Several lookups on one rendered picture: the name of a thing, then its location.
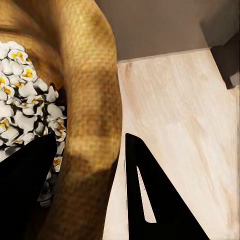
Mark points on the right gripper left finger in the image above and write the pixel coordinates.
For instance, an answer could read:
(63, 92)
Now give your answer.
(22, 177)

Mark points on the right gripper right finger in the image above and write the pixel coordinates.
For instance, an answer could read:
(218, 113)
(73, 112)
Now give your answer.
(174, 220)

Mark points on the fridge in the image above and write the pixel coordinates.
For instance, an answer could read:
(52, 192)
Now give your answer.
(227, 59)

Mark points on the popcorn bag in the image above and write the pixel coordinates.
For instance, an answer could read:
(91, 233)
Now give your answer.
(73, 49)

